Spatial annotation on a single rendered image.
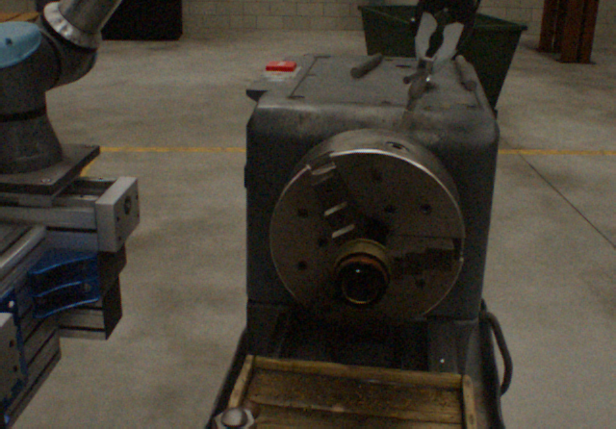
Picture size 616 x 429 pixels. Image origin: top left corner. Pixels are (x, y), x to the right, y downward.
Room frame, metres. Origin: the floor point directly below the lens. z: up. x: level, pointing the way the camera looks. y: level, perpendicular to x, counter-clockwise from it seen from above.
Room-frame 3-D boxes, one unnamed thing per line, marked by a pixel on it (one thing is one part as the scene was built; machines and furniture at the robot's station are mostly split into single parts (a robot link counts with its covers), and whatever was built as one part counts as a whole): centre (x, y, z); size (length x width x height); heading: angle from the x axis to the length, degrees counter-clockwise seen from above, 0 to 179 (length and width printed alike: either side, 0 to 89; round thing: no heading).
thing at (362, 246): (0.96, -0.08, 1.08); 0.09 x 0.09 x 0.09; 83
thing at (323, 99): (1.51, -0.13, 1.06); 0.59 x 0.48 x 0.39; 173
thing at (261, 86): (1.41, 0.09, 1.24); 0.09 x 0.08 x 0.03; 173
